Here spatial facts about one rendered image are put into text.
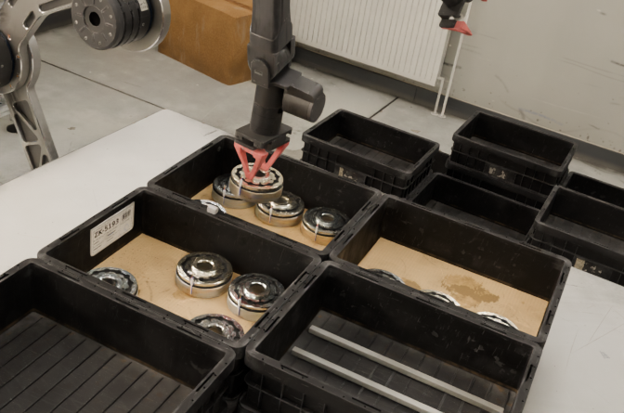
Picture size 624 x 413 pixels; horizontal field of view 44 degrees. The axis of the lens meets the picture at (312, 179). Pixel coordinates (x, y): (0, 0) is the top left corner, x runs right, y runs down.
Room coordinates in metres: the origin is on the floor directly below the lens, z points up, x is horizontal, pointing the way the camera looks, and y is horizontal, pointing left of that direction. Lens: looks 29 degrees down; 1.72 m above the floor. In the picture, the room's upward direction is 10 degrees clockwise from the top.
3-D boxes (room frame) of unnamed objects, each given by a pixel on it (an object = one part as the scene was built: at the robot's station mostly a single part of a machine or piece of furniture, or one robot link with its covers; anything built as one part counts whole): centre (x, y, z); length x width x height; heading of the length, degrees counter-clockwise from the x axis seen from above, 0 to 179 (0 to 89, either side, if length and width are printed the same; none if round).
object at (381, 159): (2.40, -0.18, 0.37); 0.40 x 0.30 x 0.45; 66
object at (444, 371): (0.95, -0.18, 0.87); 0.40 x 0.30 x 0.11; 69
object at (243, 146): (1.30, 0.11, 1.03); 0.07 x 0.07 x 0.09; 62
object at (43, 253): (1.09, 0.19, 0.92); 0.40 x 0.30 x 0.02; 69
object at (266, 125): (1.31, 0.10, 1.11); 0.10 x 0.07 x 0.07; 152
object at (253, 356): (0.95, -0.18, 0.92); 0.40 x 0.30 x 0.02; 69
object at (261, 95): (1.31, 0.09, 1.17); 0.07 x 0.06 x 0.07; 67
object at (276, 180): (1.31, 0.10, 0.98); 0.10 x 0.10 x 0.01
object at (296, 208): (1.44, 0.06, 0.86); 0.10 x 0.10 x 0.01
